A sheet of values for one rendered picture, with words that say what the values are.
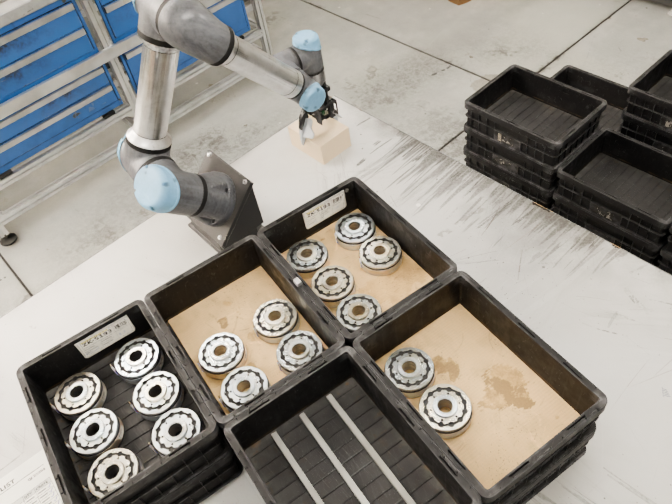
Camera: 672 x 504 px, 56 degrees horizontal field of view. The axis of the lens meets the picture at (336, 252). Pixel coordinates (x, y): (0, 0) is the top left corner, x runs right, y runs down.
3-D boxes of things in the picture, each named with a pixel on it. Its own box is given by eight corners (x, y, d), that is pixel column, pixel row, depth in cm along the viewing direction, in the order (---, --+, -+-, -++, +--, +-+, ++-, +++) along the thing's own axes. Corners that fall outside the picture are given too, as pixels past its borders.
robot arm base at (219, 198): (192, 211, 180) (164, 207, 172) (211, 163, 177) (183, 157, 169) (222, 235, 172) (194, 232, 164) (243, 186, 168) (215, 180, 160)
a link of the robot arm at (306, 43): (283, 36, 174) (308, 24, 177) (290, 70, 182) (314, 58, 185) (299, 47, 169) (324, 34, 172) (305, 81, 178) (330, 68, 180)
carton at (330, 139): (291, 144, 207) (287, 126, 201) (318, 126, 211) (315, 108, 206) (324, 165, 198) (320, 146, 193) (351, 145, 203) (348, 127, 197)
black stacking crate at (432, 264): (265, 263, 160) (255, 233, 151) (359, 208, 168) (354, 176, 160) (355, 370, 136) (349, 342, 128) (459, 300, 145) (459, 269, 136)
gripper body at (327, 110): (321, 127, 190) (315, 94, 181) (302, 116, 194) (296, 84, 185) (339, 115, 193) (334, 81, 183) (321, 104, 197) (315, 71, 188)
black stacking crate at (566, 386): (356, 371, 136) (350, 343, 128) (460, 301, 145) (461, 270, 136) (483, 524, 113) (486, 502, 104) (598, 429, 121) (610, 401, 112)
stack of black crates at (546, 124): (460, 191, 261) (462, 101, 227) (505, 153, 272) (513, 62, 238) (542, 237, 239) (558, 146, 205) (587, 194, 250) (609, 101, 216)
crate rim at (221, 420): (144, 302, 144) (141, 296, 142) (256, 238, 153) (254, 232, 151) (223, 432, 120) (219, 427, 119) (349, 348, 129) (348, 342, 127)
